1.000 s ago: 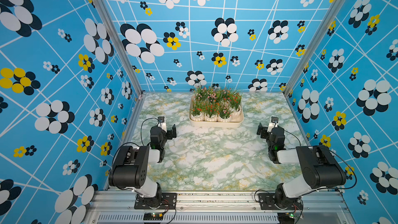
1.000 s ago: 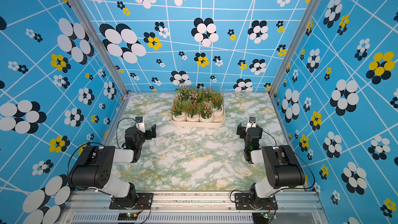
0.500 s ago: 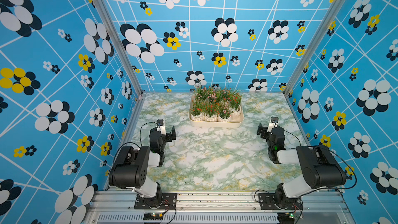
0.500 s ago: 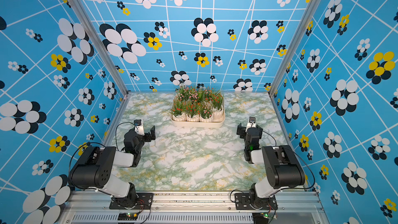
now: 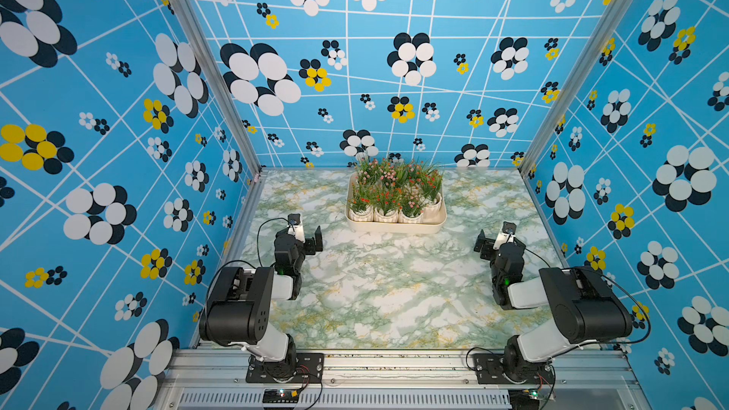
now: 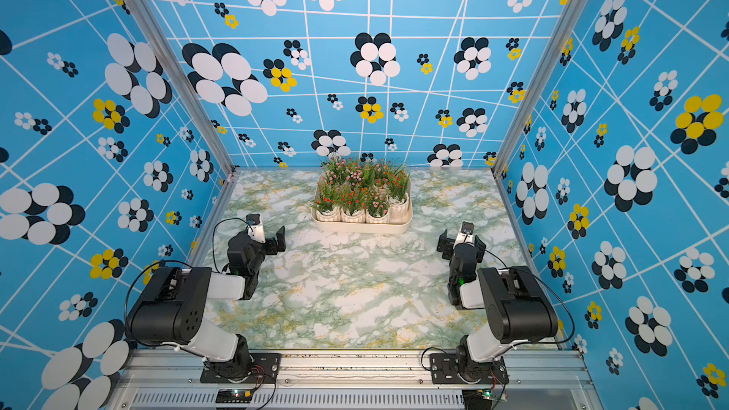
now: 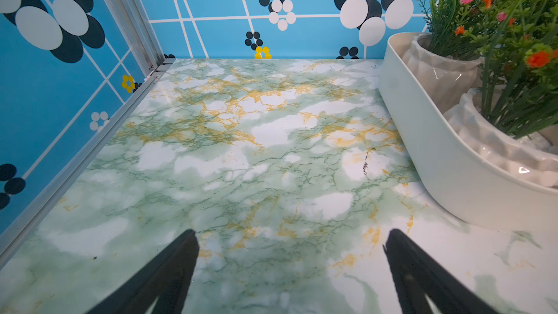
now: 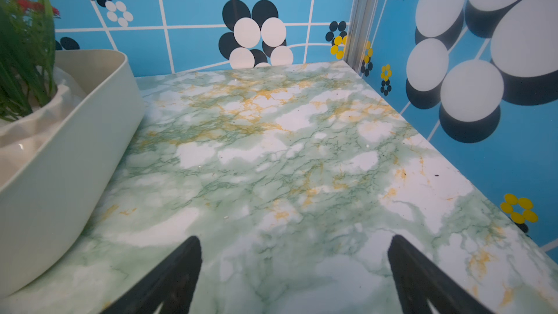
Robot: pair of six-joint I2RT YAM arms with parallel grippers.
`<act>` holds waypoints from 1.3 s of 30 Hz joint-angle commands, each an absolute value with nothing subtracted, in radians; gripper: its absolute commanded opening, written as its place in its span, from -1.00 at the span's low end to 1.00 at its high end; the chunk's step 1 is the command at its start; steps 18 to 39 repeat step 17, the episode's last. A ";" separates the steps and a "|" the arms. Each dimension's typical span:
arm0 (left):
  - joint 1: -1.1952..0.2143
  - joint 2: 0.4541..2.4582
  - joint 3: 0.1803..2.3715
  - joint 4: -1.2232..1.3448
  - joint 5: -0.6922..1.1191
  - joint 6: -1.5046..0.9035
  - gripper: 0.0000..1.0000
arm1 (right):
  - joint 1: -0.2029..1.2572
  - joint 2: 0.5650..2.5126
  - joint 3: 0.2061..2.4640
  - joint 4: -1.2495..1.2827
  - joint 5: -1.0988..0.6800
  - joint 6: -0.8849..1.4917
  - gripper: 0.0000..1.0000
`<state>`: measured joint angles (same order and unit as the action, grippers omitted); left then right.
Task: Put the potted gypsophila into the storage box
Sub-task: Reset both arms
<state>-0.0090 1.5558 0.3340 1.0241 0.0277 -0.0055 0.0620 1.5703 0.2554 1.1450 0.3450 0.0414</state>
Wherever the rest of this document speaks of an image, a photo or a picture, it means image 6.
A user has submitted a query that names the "pink potted gypsophila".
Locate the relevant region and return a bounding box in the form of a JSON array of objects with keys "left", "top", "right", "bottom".
[{"left": 345, "top": 159, "right": 381, "bottom": 188}]

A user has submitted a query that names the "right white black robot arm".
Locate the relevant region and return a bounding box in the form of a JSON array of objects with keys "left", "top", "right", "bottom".
[{"left": 436, "top": 222, "right": 558, "bottom": 385}]

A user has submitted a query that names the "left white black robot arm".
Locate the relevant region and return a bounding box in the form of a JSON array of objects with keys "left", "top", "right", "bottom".
[{"left": 125, "top": 225, "right": 286, "bottom": 383}]

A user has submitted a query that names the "white plastic storage box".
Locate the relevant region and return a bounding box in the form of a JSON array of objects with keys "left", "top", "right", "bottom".
[{"left": 311, "top": 172, "right": 414, "bottom": 235}]

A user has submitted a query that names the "right controller board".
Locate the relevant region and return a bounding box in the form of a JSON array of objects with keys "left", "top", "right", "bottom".
[{"left": 462, "top": 390, "right": 494, "bottom": 410}]

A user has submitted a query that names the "controller board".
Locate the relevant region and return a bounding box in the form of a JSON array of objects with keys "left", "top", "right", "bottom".
[
  {"left": 462, "top": 390, "right": 494, "bottom": 410},
  {"left": 216, "top": 389, "right": 254, "bottom": 406}
]

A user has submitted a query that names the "left controller board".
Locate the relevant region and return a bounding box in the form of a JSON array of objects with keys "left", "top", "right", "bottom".
[{"left": 216, "top": 389, "right": 254, "bottom": 406}]

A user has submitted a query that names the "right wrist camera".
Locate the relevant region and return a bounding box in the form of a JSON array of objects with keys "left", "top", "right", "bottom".
[{"left": 455, "top": 221, "right": 476, "bottom": 246}]

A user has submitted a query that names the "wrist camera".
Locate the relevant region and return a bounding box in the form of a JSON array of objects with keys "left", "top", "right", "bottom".
[
  {"left": 245, "top": 214, "right": 266, "bottom": 243},
  {"left": 455, "top": 221, "right": 476, "bottom": 246}
]

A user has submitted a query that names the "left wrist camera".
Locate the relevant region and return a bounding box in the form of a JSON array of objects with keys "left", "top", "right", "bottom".
[{"left": 245, "top": 214, "right": 266, "bottom": 243}]

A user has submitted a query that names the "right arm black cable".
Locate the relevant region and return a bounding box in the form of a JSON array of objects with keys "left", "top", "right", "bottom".
[{"left": 480, "top": 247, "right": 576, "bottom": 347}]

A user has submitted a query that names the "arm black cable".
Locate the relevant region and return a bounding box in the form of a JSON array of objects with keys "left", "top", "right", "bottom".
[
  {"left": 211, "top": 215, "right": 252, "bottom": 273},
  {"left": 480, "top": 247, "right": 576, "bottom": 347}
]

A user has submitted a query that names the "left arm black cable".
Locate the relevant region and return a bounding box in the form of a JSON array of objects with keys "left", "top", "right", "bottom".
[{"left": 211, "top": 215, "right": 252, "bottom": 273}]

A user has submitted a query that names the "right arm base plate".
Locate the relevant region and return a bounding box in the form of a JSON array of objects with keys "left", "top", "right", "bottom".
[{"left": 426, "top": 353, "right": 510, "bottom": 386}]

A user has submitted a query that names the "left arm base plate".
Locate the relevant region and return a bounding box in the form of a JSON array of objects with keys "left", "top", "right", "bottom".
[{"left": 199, "top": 353, "right": 283, "bottom": 385}]

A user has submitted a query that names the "aluminium front rail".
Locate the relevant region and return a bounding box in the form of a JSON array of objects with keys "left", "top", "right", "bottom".
[{"left": 108, "top": 349, "right": 603, "bottom": 409}]

